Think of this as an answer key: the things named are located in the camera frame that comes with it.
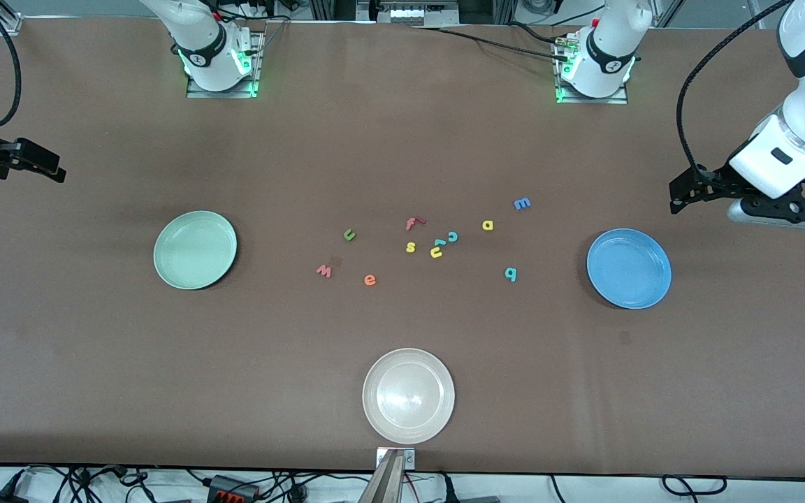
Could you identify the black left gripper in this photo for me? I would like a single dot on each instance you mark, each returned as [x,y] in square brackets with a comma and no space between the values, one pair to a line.
[718,184]

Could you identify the blue foam letter m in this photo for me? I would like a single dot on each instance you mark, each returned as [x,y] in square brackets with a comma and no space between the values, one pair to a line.
[522,204]

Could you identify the pink foam letter w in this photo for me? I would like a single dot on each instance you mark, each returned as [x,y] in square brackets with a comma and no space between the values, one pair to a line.
[323,272]

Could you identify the green foam letter u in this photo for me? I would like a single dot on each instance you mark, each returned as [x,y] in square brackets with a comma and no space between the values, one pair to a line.
[351,238]

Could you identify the blue plate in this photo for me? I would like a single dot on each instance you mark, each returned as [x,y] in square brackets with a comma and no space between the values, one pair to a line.
[629,268]

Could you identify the aluminium corner profile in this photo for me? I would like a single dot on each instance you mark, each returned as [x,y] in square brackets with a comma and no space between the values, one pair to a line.
[8,21]

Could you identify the light green plate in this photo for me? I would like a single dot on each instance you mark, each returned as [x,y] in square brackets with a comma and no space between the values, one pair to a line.
[195,250]

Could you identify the red foam letter f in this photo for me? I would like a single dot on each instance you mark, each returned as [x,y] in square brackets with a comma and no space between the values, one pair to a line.
[411,224]

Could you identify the grey control box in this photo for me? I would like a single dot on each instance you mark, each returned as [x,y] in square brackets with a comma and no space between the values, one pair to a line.
[422,12]

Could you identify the cream white plate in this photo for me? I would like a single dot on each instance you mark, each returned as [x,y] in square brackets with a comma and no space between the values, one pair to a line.
[408,395]

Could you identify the black orange power adapter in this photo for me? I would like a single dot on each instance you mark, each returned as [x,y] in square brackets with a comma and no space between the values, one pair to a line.
[233,487]

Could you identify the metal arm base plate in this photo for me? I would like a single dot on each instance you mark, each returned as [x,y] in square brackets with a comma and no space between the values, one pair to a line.
[615,98]
[221,93]

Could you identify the metal mount bracket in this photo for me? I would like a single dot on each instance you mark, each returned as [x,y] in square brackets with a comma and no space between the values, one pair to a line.
[411,458]

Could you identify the aluminium camera mount pole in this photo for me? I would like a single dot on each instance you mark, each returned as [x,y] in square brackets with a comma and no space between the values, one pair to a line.
[385,485]

